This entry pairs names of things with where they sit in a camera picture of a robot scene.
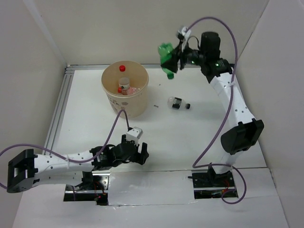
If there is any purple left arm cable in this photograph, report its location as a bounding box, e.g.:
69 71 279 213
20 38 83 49
0 109 131 202

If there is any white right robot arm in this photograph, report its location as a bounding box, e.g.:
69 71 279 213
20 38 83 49
158 32 264 186

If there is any small bottle black label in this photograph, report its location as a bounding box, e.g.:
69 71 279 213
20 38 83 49
167 96 190 110

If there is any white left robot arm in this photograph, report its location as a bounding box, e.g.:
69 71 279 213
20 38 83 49
7 135 149 193

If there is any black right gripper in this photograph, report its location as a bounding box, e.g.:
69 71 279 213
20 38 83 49
160 40 206 74

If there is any small clear bottle red label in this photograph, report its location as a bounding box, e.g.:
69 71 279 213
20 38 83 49
118 87 138 95

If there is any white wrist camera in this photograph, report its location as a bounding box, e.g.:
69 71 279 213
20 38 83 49
176 26 191 52
126 127 143 146

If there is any long clear bottle white cap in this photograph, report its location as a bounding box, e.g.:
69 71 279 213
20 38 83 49
131 87 142 94

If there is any large clear bottle red label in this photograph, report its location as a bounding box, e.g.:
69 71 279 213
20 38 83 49
118 65 130 90

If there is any aluminium frame rail left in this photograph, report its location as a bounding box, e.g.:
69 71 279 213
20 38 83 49
44 67 75 151

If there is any tan paper bucket bin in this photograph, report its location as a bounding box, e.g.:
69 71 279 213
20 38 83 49
101 61 149 118

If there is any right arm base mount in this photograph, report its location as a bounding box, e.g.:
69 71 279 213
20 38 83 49
188 168 238 200

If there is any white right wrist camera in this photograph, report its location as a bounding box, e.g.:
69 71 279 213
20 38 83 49
176 26 191 52

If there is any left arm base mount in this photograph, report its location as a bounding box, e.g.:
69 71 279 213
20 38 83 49
63 172 110 206

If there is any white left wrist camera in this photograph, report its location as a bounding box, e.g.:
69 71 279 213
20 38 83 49
126 127 143 146

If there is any green plastic bottle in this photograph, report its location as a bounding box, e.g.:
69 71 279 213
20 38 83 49
158 43 178 79

